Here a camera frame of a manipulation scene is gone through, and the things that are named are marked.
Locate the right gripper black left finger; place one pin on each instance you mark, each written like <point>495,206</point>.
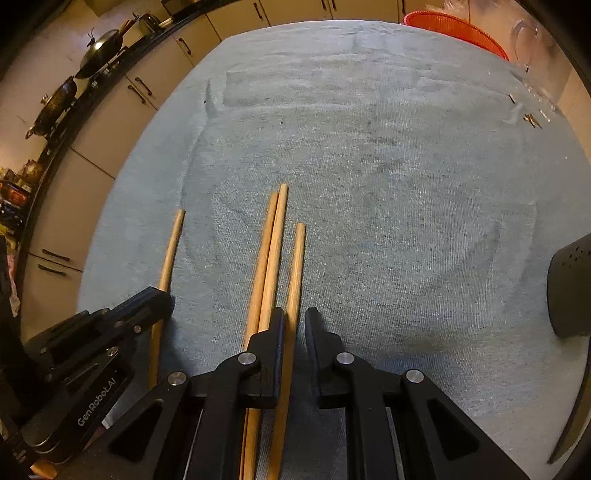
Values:
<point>190,427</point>

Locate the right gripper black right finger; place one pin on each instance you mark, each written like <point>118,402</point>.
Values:
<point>398,426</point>

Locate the beige kitchen cabinets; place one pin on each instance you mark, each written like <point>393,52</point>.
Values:
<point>90,144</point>

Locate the wooden chopstick pile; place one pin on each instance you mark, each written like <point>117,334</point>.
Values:
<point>250,439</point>
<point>273,264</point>
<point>289,346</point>

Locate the dark cylindrical utensil holder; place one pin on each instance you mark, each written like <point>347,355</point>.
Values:
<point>569,289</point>

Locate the light blue towel mat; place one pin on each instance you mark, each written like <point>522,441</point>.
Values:
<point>432,213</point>

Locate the frying pan on stove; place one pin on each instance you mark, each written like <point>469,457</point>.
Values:
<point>53,107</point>

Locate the wok with lid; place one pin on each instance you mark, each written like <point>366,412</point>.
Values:
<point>102,50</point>

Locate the small metal bits on towel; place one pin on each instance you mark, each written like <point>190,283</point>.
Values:
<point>536,121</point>

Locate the orange plastic basket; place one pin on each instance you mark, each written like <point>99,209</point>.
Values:
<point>454,27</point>

